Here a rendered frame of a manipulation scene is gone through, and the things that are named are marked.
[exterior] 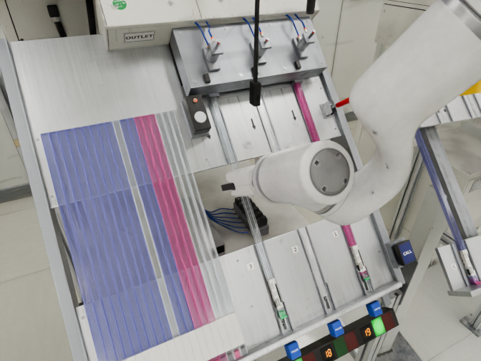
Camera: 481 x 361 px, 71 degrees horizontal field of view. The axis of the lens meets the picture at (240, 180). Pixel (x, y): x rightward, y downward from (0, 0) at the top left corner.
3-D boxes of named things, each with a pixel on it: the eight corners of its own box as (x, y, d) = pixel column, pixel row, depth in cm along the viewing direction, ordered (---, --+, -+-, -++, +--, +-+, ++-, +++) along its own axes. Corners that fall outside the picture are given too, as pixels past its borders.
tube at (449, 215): (475, 283, 80) (479, 283, 79) (471, 284, 80) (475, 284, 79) (401, 92, 91) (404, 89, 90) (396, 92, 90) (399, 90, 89)
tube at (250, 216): (284, 315, 70) (286, 316, 69) (278, 318, 70) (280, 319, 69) (212, 90, 76) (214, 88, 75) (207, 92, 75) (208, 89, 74)
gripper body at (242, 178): (295, 150, 59) (267, 156, 69) (243, 162, 55) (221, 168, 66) (305, 191, 59) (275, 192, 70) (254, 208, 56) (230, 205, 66)
